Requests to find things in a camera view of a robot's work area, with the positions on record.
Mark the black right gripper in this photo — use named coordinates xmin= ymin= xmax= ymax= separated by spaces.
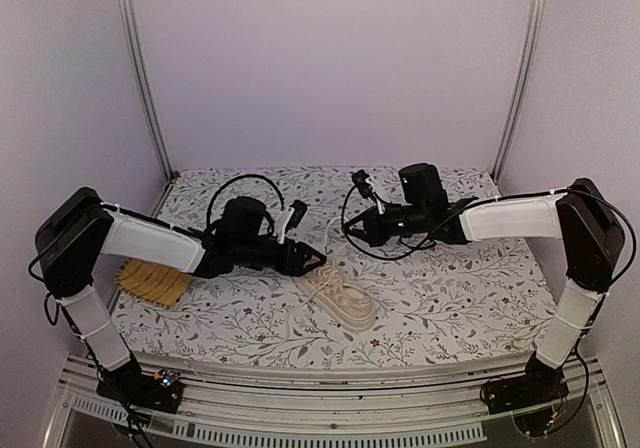
xmin=342 ymin=204 xmax=429 ymax=247

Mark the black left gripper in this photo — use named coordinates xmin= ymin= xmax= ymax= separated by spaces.
xmin=235 ymin=237 xmax=328 ymax=278

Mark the cream lace platform sneaker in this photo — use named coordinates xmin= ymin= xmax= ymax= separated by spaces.
xmin=282 ymin=217 xmax=375 ymax=331

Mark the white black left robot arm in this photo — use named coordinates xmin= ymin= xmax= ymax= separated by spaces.
xmin=30 ymin=187 xmax=326 ymax=402

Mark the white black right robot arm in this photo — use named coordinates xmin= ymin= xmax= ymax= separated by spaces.
xmin=341 ymin=171 xmax=638 ymax=404

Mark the floral patterned table mat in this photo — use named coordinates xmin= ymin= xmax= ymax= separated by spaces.
xmin=113 ymin=166 xmax=555 ymax=369

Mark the yellow woven placemat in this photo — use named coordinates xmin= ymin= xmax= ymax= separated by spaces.
xmin=115 ymin=259 xmax=194 ymax=309

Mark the aluminium front rail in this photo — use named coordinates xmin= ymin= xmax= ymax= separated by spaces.
xmin=43 ymin=354 xmax=629 ymax=447

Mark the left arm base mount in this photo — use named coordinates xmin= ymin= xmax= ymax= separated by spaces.
xmin=96 ymin=367 xmax=185 ymax=414

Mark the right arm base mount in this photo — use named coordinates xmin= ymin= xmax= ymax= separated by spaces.
xmin=479 ymin=354 xmax=569 ymax=414

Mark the right aluminium frame post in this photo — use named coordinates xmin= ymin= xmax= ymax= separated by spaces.
xmin=490 ymin=0 xmax=546 ymax=185

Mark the aluminium frame post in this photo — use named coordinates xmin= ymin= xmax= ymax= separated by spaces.
xmin=117 ymin=0 xmax=174 ymax=183
xmin=490 ymin=0 xmax=546 ymax=185

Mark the left aluminium frame post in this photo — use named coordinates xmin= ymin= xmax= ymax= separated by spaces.
xmin=117 ymin=0 xmax=174 ymax=183

